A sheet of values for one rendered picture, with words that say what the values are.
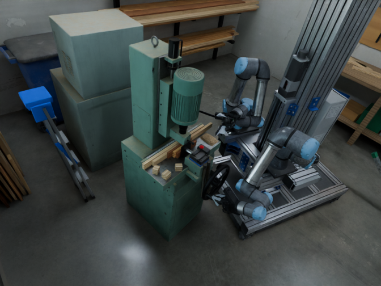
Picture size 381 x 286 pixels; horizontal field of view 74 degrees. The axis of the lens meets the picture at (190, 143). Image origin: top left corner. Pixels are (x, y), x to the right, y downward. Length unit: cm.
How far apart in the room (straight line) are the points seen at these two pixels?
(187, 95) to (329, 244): 203
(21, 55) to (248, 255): 278
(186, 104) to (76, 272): 157
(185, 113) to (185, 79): 22
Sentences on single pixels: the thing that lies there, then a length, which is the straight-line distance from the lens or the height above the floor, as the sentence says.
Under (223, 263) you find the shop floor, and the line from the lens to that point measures 239.
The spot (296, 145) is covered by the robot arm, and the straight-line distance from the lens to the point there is 145.
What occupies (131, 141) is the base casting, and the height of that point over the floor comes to 80.
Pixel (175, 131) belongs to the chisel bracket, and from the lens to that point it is 173.
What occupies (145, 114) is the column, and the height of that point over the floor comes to 110.
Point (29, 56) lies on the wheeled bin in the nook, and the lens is 299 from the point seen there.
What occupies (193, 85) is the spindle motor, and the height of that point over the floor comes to 145.
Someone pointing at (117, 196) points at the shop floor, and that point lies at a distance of 266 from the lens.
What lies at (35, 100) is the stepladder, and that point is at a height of 116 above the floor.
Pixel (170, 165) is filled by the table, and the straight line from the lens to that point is 169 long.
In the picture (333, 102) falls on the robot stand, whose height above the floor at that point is 123.
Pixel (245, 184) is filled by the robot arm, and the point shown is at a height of 100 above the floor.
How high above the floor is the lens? 216
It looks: 43 degrees down
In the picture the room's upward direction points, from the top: 9 degrees clockwise
